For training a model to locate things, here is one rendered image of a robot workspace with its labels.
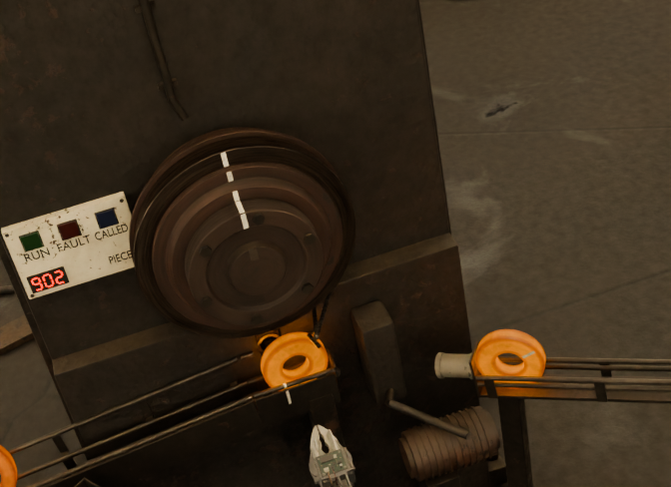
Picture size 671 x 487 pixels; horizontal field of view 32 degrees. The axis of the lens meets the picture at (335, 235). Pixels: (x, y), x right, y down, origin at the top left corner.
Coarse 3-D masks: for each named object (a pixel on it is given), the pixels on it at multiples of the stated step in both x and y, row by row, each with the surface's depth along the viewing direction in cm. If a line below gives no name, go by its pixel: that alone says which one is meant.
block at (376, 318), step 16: (368, 304) 270; (352, 320) 270; (368, 320) 265; (384, 320) 264; (368, 336) 263; (384, 336) 265; (368, 352) 266; (384, 352) 267; (368, 368) 270; (384, 368) 270; (400, 368) 272; (368, 384) 277; (384, 384) 273; (400, 384) 274; (384, 400) 276
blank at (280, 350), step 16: (288, 336) 263; (304, 336) 264; (272, 352) 262; (288, 352) 263; (304, 352) 265; (320, 352) 266; (272, 368) 264; (304, 368) 269; (320, 368) 269; (272, 384) 267
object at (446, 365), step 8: (440, 352) 269; (440, 360) 266; (448, 360) 266; (456, 360) 265; (464, 360) 264; (440, 368) 266; (448, 368) 265; (456, 368) 265; (464, 368) 264; (440, 376) 267; (448, 376) 267; (456, 376) 266; (464, 376) 265
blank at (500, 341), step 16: (496, 336) 257; (512, 336) 256; (528, 336) 257; (480, 352) 260; (496, 352) 259; (512, 352) 258; (528, 352) 256; (544, 352) 259; (480, 368) 263; (496, 368) 262; (512, 368) 263; (528, 368) 259
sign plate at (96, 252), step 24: (120, 192) 244; (48, 216) 241; (72, 216) 241; (96, 216) 243; (120, 216) 244; (48, 240) 243; (72, 240) 244; (96, 240) 246; (120, 240) 248; (24, 264) 244; (48, 264) 246; (72, 264) 248; (96, 264) 249; (120, 264) 251; (48, 288) 249
